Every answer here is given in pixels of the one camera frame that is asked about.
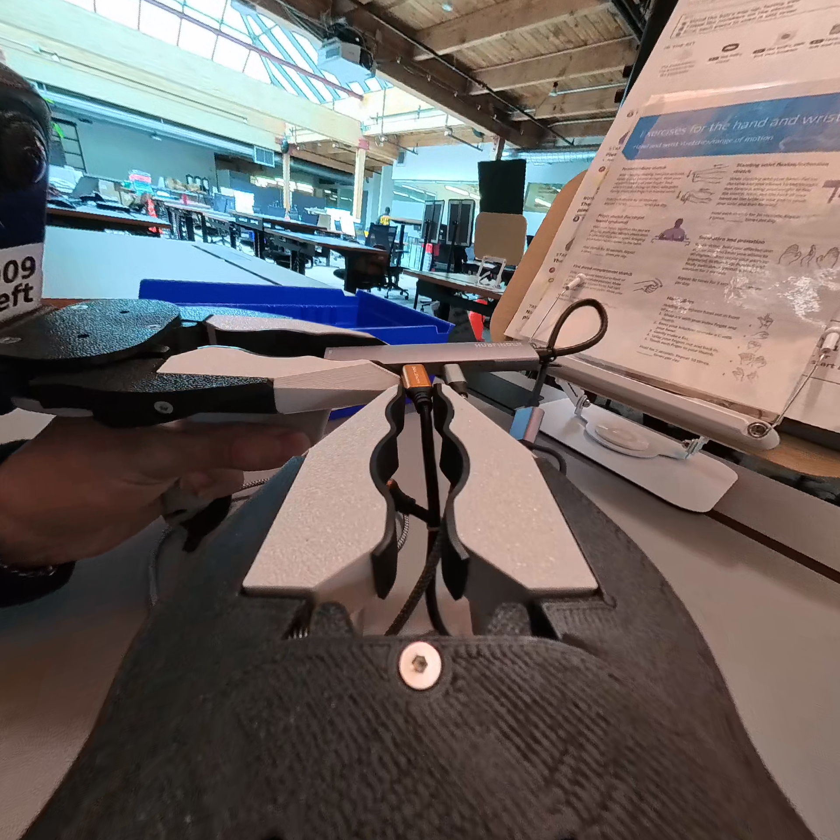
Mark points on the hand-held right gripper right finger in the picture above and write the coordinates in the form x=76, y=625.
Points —
x=525, y=518

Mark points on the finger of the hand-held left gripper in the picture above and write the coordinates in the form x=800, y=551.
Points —
x=275, y=325
x=315, y=384

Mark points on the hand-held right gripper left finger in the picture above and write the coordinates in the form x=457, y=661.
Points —
x=315, y=512

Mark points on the blue plastic bin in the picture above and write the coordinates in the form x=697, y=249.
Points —
x=262, y=295

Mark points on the grey usb hub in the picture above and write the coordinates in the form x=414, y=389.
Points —
x=459, y=354

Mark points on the person's left forearm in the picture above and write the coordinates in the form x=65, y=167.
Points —
x=39, y=590

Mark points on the person's left hand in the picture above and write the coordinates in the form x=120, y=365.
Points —
x=98, y=499

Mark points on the black office chair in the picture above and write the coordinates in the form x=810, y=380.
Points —
x=380, y=256

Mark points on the long wooden work table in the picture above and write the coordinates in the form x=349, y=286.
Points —
x=453, y=282

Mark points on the black portrait monitor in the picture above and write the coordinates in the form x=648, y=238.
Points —
x=460, y=229
x=433, y=229

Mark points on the wooden document stand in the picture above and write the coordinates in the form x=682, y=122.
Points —
x=525, y=289

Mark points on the plain wooden board stand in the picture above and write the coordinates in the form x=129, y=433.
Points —
x=500, y=236

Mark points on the black square panel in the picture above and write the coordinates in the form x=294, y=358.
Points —
x=502, y=187

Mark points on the white ceiling projector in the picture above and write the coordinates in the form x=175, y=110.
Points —
x=341, y=56

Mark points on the laminated instruction sheets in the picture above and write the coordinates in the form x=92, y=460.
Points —
x=722, y=229

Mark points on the black tripod pole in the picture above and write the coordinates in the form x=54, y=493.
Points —
x=646, y=33

